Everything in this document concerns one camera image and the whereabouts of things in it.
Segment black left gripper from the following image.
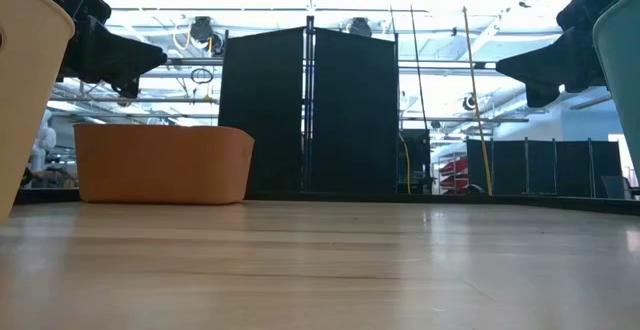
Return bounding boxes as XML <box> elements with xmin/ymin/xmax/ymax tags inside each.
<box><xmin>37</xmin><ymin>0</ymin><xmax>169</xmax><ymax>99</ymax></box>

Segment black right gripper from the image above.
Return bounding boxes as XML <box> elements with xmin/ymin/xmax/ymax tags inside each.
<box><xmin>496</xmin><ymin>0</ymin><xmax>640</xmax><ymax>109</ymax></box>

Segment teal plastic bin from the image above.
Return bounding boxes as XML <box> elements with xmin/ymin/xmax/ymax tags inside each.
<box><xmin>592</xmin><ymin>0</ymin><xmax>640</xmax><ymax>171</ymax></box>

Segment yellow plastic bin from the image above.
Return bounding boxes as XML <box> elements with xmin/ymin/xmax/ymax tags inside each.
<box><xmin>0</xmin><ymin>0</ymin><xmax>75</xmax><ymax>226</ymax></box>

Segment black room divider screens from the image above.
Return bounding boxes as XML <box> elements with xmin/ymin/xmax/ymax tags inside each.
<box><xmin>465</xmin><ymin>137</ymin><xmax>625</xmax><ymax>197</ymax></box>

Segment white robot figure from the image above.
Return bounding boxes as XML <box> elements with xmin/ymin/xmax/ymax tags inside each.
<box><xmin>27</xmin><ymin>108</ymin><xmax>57</xmax><ymax>174</ymax></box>

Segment orange plastic bin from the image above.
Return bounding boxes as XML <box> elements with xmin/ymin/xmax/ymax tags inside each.
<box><xmin>73</xmin><ymin>123</ymin><xmax>255</xmax><ymax>205</ymax></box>

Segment red shelf rack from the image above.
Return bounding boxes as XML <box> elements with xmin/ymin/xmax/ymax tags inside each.
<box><xmin>438</xmin><ymin>157</ymin><xmax>470</xmax><ymax>191</ymax></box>

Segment black folding partition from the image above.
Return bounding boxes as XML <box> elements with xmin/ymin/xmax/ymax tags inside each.
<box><xmin>218</xmin><ymin>15</ymin><xmax>400</xmax><ymax>195</ymax></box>

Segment black cabinet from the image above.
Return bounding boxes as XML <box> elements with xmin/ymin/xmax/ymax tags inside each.
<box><xmin>398</xmin><ymin>128</ymin><xmax>432</xmax><ymax>195</ymax></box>

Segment yellow cable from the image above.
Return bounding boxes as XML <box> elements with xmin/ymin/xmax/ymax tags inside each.
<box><xmin>458</xmin><ymin>0</ymin><xmax>494</xmax><ymax>196</ymax></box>

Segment black ceiling cable reel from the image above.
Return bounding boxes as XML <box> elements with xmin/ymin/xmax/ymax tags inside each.
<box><xmin>347</xmin><ymin>17</ymin><xmax>374</xmax><ymax>39</ymax></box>
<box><xmin>189</xmin><ymin>15</ymin><xmax>217</xmax><ymax>46</ymax></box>

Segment black looped cable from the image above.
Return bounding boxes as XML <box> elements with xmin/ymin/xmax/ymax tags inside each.
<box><xmin>407</xmin><ymin>0</ymin><xmax>429</xmax><ymax>131</ymax></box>

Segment black aluminium table frame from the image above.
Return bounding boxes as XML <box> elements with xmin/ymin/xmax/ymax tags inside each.
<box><xmin>13</xmin><ymin>185</ymin><xmax>640</xmax><ymax>217</ymax></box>

